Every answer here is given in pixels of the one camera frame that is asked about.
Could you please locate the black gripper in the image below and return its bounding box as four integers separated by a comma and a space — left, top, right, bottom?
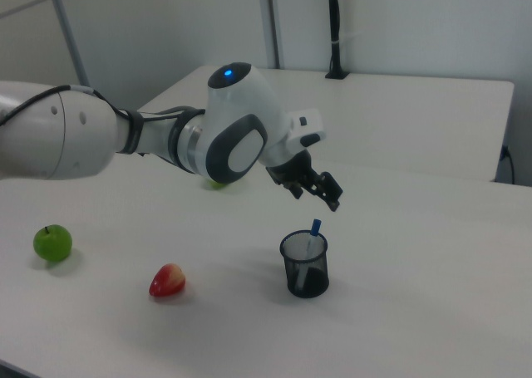
265, 148, 346, 214

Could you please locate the white marker with blue cap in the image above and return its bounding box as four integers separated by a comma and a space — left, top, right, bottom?
294, 217, 323, 292

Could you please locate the black mesh pen cup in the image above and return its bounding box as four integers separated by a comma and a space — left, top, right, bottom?
278, 228, 331, 299

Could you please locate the white background table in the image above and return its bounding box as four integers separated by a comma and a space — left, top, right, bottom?
139, 65, 515, 183

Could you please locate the black pole with base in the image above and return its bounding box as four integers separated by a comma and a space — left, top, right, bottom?
324, 0, 350, 81

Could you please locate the red and yellow fruit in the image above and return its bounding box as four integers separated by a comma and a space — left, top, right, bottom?
149, 263, 187, 299

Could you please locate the dark green apple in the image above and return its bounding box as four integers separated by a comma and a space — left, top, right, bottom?
32, 223, 74, 263

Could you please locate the black wall cable with plug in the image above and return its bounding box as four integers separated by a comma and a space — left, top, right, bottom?
500, 144, 517, 185

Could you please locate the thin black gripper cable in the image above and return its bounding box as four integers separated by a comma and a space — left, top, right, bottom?
0, 84, 209, 126

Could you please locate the slim grey partition post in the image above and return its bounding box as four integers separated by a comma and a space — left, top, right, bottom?
46, 0, 91, 89

